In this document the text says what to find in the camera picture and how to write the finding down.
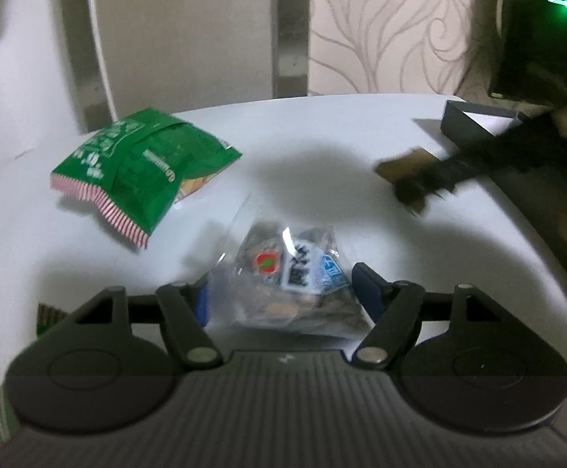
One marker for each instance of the black monitor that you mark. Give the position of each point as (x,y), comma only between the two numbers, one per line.
(531,48)

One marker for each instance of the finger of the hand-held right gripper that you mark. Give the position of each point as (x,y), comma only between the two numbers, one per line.
(429,180)

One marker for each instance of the dark box with white inside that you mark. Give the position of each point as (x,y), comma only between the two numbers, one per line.
(458,122)

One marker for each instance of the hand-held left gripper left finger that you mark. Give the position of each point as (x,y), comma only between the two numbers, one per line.
(201,304)

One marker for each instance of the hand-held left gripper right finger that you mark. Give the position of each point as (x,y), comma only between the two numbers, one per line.
(366,285)

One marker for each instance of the grey chair with white frame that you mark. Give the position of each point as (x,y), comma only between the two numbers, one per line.
(190,34)

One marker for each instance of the tan snack packet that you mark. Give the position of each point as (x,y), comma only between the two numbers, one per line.
(405,165)

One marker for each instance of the clear nut bag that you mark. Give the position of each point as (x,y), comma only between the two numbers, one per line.
(283,263)

